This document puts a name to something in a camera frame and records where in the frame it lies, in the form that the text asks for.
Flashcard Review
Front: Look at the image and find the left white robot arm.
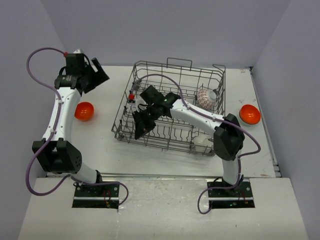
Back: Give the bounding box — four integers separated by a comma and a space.
32, 53, 109, 197

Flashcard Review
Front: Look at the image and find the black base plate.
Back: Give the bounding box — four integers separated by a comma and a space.
73, 182, 119, 200
207, 177, 253, 199

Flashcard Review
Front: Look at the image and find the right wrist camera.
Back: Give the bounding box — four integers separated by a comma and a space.
127, 85, 165, 112

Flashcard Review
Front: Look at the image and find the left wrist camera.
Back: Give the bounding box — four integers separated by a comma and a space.
64, 49, 86, 75

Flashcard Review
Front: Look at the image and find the purple cable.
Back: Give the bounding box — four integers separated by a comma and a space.
25, 47, 129, 206
127, 73, 262, 215

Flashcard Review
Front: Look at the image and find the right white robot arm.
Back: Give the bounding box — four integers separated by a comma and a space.
132, 92, 245, 197

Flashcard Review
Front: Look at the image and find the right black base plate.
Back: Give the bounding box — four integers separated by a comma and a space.
207, 177, 253, 199

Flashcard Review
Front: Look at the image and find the red patterned white bowl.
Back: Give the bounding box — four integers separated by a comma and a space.
196, 89, 217, 110

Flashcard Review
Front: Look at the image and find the small white bowl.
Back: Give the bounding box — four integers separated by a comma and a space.
193, 135, 212, 154

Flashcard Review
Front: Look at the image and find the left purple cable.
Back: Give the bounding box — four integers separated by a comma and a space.
25, 47, 129, 206

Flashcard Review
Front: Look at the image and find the small orange bowl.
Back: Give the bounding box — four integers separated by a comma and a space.
239, 104, 261, 125

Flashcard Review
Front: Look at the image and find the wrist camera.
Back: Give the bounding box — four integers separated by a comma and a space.
127, 85, 165, 112
64, 49, 86, 75

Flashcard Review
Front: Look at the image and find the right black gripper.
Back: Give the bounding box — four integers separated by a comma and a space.
133, 104, 161, 140

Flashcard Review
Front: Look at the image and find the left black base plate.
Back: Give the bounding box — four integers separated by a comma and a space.
73, 182, 119, 200

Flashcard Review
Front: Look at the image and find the large orange bowl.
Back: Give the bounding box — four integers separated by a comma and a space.
74, 102, 95, 122

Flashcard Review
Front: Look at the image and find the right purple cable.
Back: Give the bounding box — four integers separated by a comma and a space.
127, 73, 262, 215

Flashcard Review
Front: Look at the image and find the grey wire dish rack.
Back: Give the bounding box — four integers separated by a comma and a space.
111, 57, 226, 153

